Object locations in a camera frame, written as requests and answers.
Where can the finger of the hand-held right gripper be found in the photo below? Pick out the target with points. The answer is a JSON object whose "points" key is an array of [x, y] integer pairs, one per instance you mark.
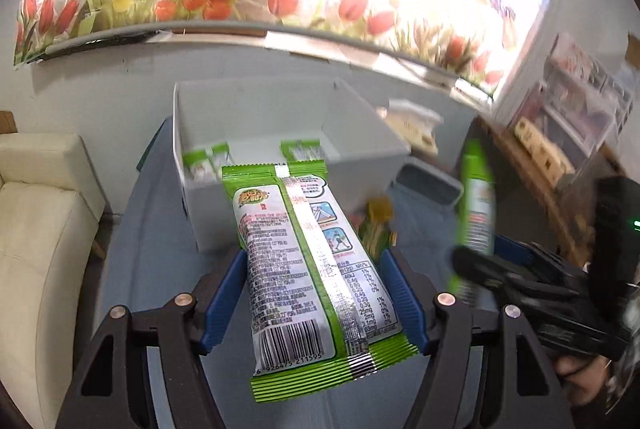
{"points": [[510, 249], [480, 261]]}

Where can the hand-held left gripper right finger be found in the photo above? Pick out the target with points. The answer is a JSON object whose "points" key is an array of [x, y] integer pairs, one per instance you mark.
{"points": [[406, 301]]}

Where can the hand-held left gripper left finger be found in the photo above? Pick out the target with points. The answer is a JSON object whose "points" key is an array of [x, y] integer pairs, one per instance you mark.
{"points": [[223, 301]]}

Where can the white cardboard box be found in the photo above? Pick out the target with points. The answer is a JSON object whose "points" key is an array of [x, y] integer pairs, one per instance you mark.
{"points": [[260, 114]]}

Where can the person's right hand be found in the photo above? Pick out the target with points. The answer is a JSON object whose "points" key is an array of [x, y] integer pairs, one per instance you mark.
{"points": [[580, 376]]}

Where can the wooden shelf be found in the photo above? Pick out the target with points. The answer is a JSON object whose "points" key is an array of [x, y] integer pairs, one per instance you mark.
{"points": [[540, 204]]}

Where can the grey plastic tray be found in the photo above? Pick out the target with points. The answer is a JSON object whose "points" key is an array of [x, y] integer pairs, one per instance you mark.
{"points": [[430, 184]]}

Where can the yellow jelly cup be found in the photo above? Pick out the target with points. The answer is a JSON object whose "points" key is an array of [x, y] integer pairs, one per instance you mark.
{"points": [[379, 209]]}

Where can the beige printed box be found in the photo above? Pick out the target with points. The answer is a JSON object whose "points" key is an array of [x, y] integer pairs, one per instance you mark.
{"points": [[545, 154]]}

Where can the white paper box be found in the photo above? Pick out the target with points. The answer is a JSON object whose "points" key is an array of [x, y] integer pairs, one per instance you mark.
{"points": [[412, 121]]}

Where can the transparent storage rack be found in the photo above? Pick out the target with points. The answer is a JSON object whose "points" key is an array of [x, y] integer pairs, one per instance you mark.
{"points": [[580, 99]]}

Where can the cream leather sofa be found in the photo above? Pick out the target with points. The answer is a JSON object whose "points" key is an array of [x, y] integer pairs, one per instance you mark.
{"points": [[45, 249]]}

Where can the wooden furniture corner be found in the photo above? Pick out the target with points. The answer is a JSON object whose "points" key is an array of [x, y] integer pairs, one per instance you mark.
{"points": [[7, 121]]}

